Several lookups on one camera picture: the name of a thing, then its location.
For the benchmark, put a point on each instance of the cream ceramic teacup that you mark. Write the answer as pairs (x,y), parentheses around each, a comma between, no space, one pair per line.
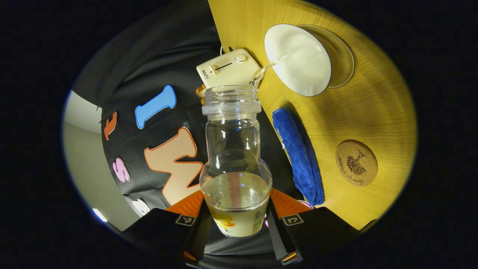
(298,59)

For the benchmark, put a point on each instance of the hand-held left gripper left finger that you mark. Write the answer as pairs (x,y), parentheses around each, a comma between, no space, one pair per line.
(164,231)

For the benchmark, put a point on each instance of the blue towel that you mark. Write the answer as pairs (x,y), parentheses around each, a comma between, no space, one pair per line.
(298,157)

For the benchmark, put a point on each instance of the black backdrop cloth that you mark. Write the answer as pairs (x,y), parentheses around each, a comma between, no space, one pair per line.
(157,67)

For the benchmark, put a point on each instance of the round cork coaster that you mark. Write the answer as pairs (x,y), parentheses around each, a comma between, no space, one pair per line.
(356,163)

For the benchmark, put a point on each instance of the clear plastic water bottle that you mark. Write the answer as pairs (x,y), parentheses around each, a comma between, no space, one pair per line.
(235,149)

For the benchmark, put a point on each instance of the cream ceramic saucer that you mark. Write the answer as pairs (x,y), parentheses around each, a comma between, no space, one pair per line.
(341,63)

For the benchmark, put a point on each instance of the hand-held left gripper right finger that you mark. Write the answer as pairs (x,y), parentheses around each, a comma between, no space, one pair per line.
(317,231)

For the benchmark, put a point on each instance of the cream toaster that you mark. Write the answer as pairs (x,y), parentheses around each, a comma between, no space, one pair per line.
(227,69)

